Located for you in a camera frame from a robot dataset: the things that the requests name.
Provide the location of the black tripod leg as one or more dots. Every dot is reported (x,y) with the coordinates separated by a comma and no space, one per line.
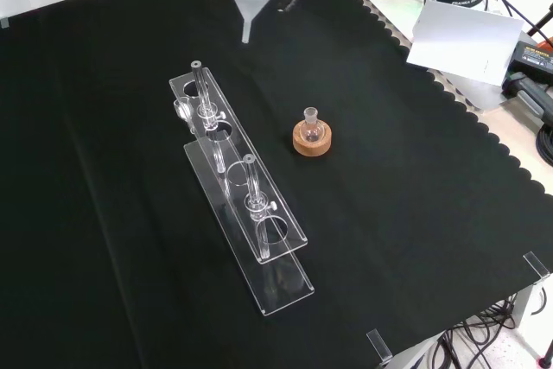
(540,23)

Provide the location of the black bench cloth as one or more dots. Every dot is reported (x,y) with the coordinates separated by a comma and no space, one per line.
(410,192)

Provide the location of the clear acrylic funnel stand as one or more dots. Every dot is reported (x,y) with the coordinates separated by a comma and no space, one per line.
(259,230)

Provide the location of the white card board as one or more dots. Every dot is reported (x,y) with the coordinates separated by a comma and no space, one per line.
(466,40)

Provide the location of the black power adapter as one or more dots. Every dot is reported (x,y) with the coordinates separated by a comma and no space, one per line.
(533,60)

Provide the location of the clear acrylic cloth clamp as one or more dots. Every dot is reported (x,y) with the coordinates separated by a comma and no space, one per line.
(379,345)
(537,266)

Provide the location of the grey tape piece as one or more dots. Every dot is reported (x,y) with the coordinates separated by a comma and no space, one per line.
(4,22)

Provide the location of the small glass round-bottom flask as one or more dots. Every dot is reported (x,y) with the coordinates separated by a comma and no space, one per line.
(312,129)

